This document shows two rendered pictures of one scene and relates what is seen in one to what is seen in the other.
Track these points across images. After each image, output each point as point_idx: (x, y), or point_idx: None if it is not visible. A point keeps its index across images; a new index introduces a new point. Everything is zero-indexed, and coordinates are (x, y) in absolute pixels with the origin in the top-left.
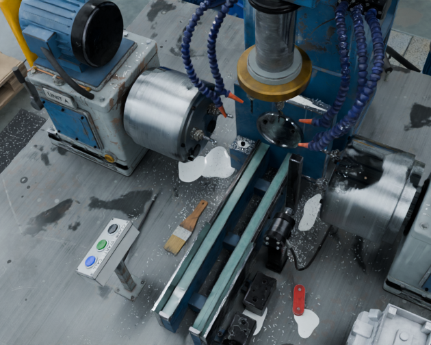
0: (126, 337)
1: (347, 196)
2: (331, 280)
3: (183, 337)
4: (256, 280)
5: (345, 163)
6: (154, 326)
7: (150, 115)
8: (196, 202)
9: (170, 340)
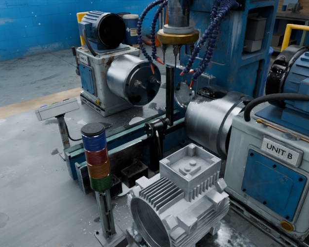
0: (47, 174)
1: (200, 105)
2: None
3: (76, 183)
4: (135, 164)
5: (205, 88)
6: (65, 173)
7: (117, 67)
8: None
9: (68, 182)
